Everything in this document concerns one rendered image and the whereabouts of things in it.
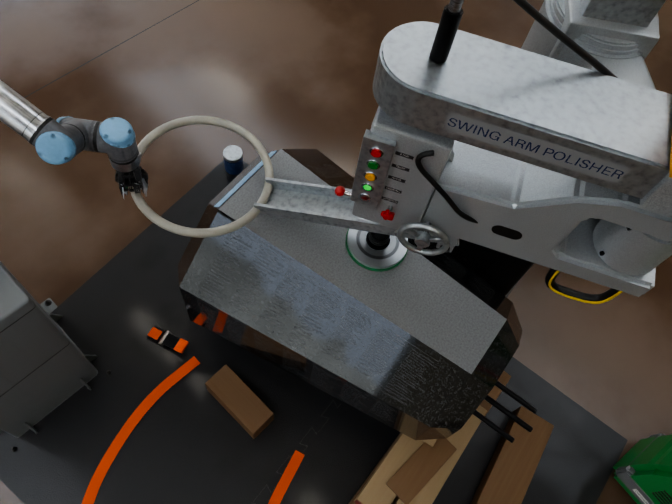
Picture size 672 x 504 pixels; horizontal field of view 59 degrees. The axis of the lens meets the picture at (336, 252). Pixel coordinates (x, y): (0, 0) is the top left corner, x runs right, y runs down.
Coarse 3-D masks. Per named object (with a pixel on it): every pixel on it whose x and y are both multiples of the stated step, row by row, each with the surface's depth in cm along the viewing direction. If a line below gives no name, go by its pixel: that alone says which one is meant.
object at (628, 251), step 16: (608, 224) 158; (608, 240) 158; (624, 240) 152; (640, 240) 148; (656, 240) 146; (608, 256) 160; (624, 256) 156; (640, 256) 153; (656, 256) 151; (624, 272) 161; (640, 272) 160
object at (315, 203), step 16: (272, 192) 206; (288, 192) 205; (304, 192) 204; (320, 192) 200; (272, 208) 197; (288, 208) 196; (304, 208) 200; (320, 208) 199; (336, 208) 198; (336, 224) 193; (352, 224) 190; (368, 224) 187
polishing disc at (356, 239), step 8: (352, 232) 206; (360, 232) 206; (352, 240) 204; (360, 240) 205; (392, 240) 206; (352, 248) 203; (360, 248) 203; (368, 248) 203; (392, 248) 204; (400, 248) 205; (360, 256) 202; (368, 256) 202; (376, 256) 202; (384, 256) 203; (392, 256) 203; (400, 256) 203; (368, 264) 201; (376, 264) 201; (384, 264) 201; (392, 264) 201
